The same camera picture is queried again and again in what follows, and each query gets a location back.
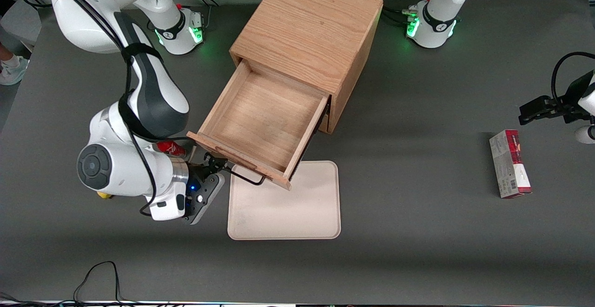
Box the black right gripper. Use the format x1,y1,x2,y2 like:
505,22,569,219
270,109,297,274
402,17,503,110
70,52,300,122
185,153,229,194

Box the beige plastic tray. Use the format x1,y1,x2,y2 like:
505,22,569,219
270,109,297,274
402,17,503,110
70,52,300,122
227,160,341,240

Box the black left base cables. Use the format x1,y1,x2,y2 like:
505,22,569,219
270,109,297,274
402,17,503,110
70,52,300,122
381,6,415,25

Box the black gripped drawer handle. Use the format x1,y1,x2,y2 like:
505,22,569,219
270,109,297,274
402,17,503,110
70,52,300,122
222,164,266,187

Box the grey and red carton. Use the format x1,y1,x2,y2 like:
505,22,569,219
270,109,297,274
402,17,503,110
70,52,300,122
489,129,533,200

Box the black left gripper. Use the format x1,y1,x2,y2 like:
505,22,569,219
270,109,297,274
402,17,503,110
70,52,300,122
519,71,595,126

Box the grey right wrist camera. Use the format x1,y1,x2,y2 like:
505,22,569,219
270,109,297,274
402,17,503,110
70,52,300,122
183,173,225,225

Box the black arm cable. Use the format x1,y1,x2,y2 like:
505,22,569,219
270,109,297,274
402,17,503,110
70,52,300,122
19,0,196,217
551,52,595,107

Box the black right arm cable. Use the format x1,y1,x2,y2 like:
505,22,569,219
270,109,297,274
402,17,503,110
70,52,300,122
19,0,196,217

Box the wooden drawer with gripped handle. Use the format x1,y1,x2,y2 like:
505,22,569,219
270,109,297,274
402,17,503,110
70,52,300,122
186,60,330,191

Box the grey shoe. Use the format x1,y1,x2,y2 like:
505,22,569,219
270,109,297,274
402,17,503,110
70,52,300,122
0,58,30,86

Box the wooden drawer cabinet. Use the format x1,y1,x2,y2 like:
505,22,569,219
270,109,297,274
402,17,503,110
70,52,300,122
229,0,384,135

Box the black looped table cable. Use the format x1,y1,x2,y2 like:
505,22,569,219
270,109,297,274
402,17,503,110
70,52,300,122
73,261,125,306

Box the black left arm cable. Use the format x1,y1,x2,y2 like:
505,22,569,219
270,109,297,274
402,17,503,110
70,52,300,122
551,52,595,107

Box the red cola bottle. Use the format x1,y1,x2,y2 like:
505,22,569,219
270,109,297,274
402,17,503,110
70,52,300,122
156,140,187,158

